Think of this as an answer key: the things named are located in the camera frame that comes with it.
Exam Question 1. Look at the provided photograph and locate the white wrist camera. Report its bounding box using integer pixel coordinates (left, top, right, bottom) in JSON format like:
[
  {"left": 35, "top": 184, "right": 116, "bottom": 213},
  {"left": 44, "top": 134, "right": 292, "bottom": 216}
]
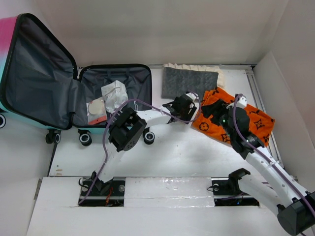
[
  {"left": 229, "top": 94, "right": 247, "bottom": 109},
  {"left": 186, "top": 92, "right": 198, "bottom": 102}
]

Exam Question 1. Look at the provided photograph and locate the white drawstring bag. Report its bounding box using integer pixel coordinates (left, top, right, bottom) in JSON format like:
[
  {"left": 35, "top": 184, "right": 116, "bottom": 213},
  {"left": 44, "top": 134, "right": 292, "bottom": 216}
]
[{"left": 101, "top": 80, "right": 128, "bottom": 113}]

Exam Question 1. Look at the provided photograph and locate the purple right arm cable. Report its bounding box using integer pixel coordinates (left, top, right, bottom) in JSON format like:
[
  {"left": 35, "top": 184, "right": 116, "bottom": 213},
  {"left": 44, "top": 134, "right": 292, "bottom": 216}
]
[{"left": 233, "top": 93, "right": 315, "bottom": 236}]

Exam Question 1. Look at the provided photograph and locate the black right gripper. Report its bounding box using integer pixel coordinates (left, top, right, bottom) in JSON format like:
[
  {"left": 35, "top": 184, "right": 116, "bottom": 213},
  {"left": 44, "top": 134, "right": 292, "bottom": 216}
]
[{"left": 201, "top": 98, "right": 236, "bottom": 139}]

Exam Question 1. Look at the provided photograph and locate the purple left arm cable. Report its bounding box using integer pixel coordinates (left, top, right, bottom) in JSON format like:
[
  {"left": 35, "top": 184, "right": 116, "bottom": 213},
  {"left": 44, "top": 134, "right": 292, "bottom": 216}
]
[{"left": 78, "top": 91, "right": 201, "bottom": 206}]

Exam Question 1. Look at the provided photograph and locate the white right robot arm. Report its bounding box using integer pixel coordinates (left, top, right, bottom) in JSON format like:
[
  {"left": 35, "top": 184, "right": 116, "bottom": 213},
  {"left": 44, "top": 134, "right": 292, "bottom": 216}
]
[{"left": 201, "top": 99, "right": 315, "bottom": 236}]

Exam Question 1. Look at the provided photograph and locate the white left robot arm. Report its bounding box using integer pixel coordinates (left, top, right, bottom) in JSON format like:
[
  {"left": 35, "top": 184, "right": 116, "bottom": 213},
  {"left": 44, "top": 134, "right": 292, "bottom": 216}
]
[{"left": 88, "top": 91, "right": 200, "bottom": 195}]

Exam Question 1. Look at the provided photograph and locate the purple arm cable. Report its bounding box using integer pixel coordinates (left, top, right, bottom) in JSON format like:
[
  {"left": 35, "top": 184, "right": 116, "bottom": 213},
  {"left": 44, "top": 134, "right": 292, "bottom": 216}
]
[
  {"left": 78, "top": 91, "right": 201, "bottom": 206},
  {"left": 233, "top": 93, "right": 315, "bottom": 236}
]

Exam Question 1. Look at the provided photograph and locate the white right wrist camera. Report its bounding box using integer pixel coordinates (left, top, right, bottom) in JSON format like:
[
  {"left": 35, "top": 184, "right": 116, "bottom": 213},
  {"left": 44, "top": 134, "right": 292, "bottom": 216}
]
[{"left": 229, "top": 94, "right": 247, "bottom": 109}]

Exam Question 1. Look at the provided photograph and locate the orange monogram towel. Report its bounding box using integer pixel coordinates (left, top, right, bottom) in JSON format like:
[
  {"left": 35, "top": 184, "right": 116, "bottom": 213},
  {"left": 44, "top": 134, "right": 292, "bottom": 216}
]
[{"left": 192, "top": 87, "right": 275, "bottom": 146}]

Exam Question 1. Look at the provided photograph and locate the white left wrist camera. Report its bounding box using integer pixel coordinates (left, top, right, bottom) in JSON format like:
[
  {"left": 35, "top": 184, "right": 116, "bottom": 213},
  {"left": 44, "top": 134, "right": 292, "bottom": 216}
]
[{"left": 186, "top": 92, "right": 198, "bottom": 102}]

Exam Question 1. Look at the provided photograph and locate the aluminium side rail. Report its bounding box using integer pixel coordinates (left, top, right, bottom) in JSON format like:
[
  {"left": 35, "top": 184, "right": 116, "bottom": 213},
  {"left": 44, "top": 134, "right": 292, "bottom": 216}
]
[{"left": 246, "top": 65, "right": 284, "bottom": 167}]

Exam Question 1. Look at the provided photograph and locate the powder puff plastic packet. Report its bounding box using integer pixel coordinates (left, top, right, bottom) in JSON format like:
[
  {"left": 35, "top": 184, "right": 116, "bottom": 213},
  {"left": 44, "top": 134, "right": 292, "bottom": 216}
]
[{"left": 87, "top": 97, "right": 107, "bottom": 125}]

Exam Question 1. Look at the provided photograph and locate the grey quilted cream-frilled cloth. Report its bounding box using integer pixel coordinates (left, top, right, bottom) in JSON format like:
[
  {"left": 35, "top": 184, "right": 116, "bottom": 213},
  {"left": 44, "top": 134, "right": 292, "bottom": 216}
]
[{"left": 161, "top": 63, "right": 225, "bottom": 99}]

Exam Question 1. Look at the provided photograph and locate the pink teal kids suitcase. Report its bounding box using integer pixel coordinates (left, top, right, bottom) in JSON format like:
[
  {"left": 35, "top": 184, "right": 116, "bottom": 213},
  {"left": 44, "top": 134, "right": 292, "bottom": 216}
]
[{"left": 0, "top": 13, "right": 152, "bottom": 146}]

